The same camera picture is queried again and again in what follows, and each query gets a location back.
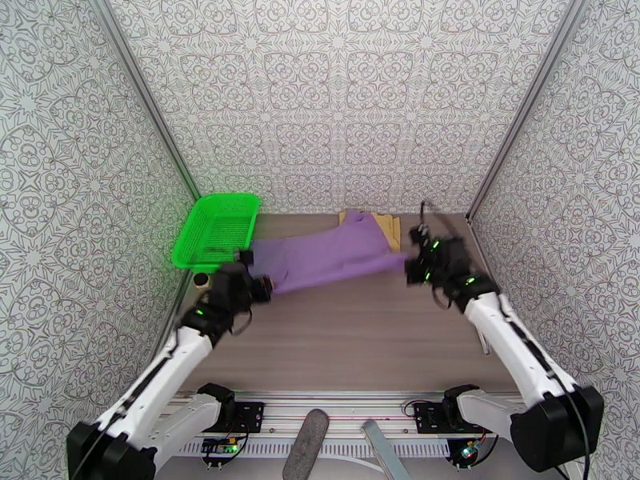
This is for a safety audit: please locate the grey oblong pad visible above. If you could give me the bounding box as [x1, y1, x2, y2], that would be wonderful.
[282, 408, 331, 480]

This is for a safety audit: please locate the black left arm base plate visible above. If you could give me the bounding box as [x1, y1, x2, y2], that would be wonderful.
[186, 401, 266, 434]

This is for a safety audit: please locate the green plastic basket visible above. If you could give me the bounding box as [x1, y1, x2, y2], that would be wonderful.
[171, 193, 262, 274]

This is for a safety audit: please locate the purple shirt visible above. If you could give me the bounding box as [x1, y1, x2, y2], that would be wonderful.
[247, 208, 416, 294]

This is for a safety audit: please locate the small circuit board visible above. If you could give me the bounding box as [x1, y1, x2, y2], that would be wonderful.
[201, 438, 238, 458]
[458, 441, 485, 466]

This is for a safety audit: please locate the aluminium frame rail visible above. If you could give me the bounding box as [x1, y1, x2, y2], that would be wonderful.
[107, 390, 571, 440]

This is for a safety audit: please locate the yellow cloth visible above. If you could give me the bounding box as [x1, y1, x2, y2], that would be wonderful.
[338, 210, 403, 252]

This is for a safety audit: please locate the grey vented metal panel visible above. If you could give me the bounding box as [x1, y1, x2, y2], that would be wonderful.
[150, 435, 571, 480]

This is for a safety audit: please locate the aluminium corner post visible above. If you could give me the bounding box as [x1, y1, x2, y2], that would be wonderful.
[465, 0, 594, 225]
[85, 0, 203, 202]

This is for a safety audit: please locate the grey metal bar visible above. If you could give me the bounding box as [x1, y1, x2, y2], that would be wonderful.
[361, 419, 414, 480]

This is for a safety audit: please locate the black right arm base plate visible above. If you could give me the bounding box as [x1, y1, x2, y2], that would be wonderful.
[414, 401, 494, 436]

